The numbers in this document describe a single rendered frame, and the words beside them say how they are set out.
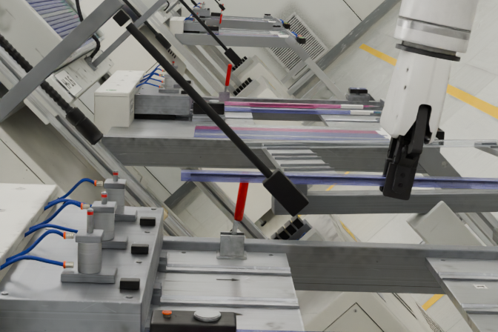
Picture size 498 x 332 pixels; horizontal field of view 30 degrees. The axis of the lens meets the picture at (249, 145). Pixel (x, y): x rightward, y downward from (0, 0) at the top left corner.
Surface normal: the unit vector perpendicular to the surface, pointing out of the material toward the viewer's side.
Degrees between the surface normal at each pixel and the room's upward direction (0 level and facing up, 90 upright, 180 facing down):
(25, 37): 90
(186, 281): 45
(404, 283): 90
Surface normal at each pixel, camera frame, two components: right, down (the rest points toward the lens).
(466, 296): 0.04, -0.98
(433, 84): 0.11, 0.08
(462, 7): 0.43, 0.25
